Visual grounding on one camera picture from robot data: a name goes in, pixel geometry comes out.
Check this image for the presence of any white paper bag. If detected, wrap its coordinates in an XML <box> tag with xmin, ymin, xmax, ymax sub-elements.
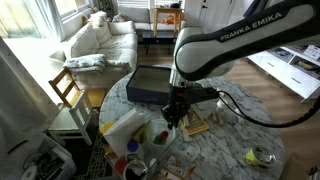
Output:
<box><xmin>103</xmin><ymin>109</ymin><xmax>145</xmax><ymax>157</ymax></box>

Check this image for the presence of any wooden chair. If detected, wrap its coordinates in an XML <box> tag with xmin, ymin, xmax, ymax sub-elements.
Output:
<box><xmin>48</xmin><ymin>67</ymin><xmax>108</xmax><ymax>109</ymax></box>

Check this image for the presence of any yellow picture book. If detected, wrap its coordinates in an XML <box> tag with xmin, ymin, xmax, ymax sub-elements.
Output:
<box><xmin>180</xmin><ymin>107</ymin><xmax>209</xmax><ymax>135</ymax></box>

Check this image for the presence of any white tv cabinet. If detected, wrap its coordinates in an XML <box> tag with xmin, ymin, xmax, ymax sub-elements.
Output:
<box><xmin>248</xmin><ymin>45</ymin><xmax>320</xmax><ymax>100</ymax></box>

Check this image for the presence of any white small chair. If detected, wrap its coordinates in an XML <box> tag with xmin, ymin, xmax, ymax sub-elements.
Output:
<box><xmin>48</xmin><ymin>91</ymin><xmax>93</xmax><ymax>146</ymax></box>

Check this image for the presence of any white pill bottle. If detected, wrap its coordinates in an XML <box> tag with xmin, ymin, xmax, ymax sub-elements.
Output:
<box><xmin>216</xmin><ymin>99</ymin><xmax>226</xmax><ymax>112</ymax></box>

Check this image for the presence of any black coffee table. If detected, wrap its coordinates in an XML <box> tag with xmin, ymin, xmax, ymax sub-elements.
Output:
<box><xmin>138</xmin><ymin>30</ymin><xmax>178</xmax><ymax>53</ymax></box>

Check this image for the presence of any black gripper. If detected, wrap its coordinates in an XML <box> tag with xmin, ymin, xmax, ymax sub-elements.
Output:
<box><xmin>161</xmin><ymin>86</ymin><xmax>219</xmax><ymax>130</ymax></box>

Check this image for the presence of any wooden blocks pile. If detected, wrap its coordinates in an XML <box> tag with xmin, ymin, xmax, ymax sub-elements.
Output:
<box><xmin>209</xmin><ymin>112</ymin><xmax>224</xmax><ymax>126</ymax></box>

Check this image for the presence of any small white measuring cup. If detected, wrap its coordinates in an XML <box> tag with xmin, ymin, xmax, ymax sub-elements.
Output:
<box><xmin>184</xmin><ymin>147</ymin><xmax>198</xmax><ymax>162</ymax></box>

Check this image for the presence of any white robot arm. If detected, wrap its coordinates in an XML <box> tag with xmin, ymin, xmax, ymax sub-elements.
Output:
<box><xmin>161</xmin><ymin>0</ymin><xmax>320</xmax><ymax>129</ymax></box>

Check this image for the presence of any metal bowl green rim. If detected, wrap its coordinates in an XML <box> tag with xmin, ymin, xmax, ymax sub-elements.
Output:
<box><xmin>245</xmin><ymin>146</ymin><xmax>276</xmax><ymax>168</ymax></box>

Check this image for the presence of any blue lid white jar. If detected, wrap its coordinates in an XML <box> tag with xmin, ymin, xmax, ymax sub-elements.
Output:
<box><xmin>125</xmin><ymin>140</ymin><xmax>144</xmax><ymax>161</ymax></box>

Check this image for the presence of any green bottle red cap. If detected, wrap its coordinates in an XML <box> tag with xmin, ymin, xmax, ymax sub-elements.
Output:
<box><xmin>153</xmin><ymin>131</ymin><xmax>168</xmax><ymax>145</ymax></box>

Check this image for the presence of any cream sofa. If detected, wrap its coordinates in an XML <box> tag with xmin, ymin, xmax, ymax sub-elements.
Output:
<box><xmin>49</xmin><ymin>7</ymin><xmax>188</xmax><ymax>89</ymax></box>

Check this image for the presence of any clear plastic cup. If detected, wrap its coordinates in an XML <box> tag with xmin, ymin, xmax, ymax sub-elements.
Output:
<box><xmin>146</xmin><ymin>119</ymin><xmax>176</xmax><ymax>154</ymax></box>

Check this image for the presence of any grey folded blanket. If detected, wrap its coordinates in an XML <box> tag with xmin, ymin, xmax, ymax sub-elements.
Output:
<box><xmin>63</xmin><ymin>54</ymin><xmax>106</xmax><ymax>74</ymax></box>

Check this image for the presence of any dark blue open box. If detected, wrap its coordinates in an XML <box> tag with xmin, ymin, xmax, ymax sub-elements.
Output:
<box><xmin>126</xmin><ymin>65</ymin><xmax>171</xmax><ymax>105</ymax></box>

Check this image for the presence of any wooden stool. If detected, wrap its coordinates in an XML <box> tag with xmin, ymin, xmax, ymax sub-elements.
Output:
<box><xmin>153</xmin><ymin>7</ymin><xmax>183</xmax><ymax>36</ymax></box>

